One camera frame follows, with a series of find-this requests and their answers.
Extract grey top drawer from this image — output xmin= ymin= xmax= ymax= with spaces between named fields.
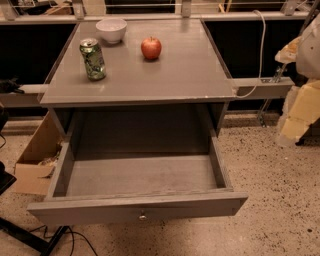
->
xmin=28 ymin=105 xmax=248 ymax=226

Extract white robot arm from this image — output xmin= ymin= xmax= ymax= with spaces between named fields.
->
xmin=275 ymin=18 xmax=320 ymax=146

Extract grey drawer cabinet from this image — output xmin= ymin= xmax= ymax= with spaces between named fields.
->
xmin=39 ymin=18 xmax=238 ymax=139

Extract red apple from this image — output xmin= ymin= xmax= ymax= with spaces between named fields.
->
xmin=141 ymin=37 xmax=162 ymax=60

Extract white ceramic bowl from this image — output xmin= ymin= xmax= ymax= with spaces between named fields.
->
xmin=96 ymin=18 xmax=127 ymax=44

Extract green soda can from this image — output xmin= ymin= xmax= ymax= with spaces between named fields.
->
xmin=79 ymin=38 xmax=106 ymax=81

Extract cardboard box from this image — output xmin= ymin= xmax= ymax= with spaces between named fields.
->
xmin=14 ymin=113 xmax=63 ymax=195

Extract black stand base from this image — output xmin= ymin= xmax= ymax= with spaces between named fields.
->
xmin=0 ymin=218 xmax=68 ymax=256

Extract white cable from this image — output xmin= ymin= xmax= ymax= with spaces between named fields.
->
xmin=235 ymin=9 xmax=267 ymax=100

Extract black floor cable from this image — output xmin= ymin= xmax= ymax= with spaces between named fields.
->
xmin=28 ymin=224 xmax=99 ymax=256

